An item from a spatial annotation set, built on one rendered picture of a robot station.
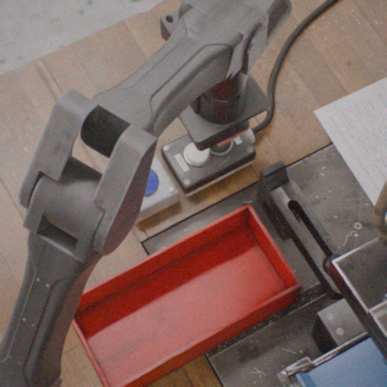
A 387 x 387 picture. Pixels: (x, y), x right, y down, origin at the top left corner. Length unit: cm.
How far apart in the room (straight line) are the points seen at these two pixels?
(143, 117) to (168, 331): 40
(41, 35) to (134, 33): 110
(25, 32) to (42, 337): 158
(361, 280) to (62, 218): 30
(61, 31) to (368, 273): 160
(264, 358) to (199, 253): 15
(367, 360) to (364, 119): 35
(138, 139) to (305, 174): 48
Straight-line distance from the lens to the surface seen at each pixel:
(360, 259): 101
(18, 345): 101
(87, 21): 249
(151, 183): 125
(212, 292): 123
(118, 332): 122
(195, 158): 126
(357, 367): 113
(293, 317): 123
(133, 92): 90
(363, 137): 133
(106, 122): 89
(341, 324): 115
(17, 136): 134
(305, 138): 132
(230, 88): 110
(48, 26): 250
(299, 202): 120
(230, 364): 121
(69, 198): 89
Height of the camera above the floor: 207
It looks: 66 degrees down
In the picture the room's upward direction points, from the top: straight up
